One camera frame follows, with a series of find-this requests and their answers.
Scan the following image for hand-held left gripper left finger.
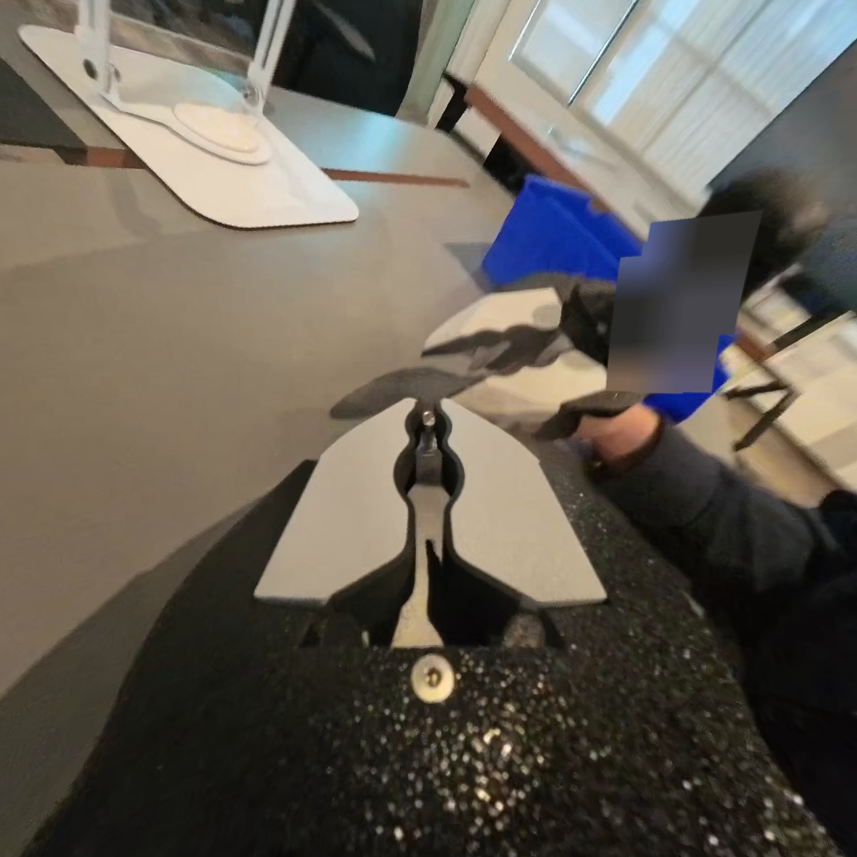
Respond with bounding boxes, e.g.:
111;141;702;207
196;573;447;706
253;397;423;610

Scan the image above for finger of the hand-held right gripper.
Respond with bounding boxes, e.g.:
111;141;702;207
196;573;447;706
469;335;607;433
422;287;571;359

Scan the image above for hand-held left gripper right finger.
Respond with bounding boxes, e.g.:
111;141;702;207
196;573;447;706
438;399;609;610

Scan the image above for blue plastic bin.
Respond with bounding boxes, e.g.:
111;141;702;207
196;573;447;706
481;173;734;424

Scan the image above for person's right forearm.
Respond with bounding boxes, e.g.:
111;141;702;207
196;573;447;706
589;418;857;603

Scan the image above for person's right hand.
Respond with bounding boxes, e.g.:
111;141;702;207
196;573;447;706
579;402;665;473

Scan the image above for brown top desk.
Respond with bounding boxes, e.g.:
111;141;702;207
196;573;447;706
462;60;647;222

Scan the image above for white table black legs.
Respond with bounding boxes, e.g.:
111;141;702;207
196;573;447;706
723;295;857;496

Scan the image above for large window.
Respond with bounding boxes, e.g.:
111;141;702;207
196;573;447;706
509;0;848;191

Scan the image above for person's dark jacket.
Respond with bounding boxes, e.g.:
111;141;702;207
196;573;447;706
736;489;857;857

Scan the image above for black mat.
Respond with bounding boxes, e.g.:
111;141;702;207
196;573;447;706
0;59;88;150

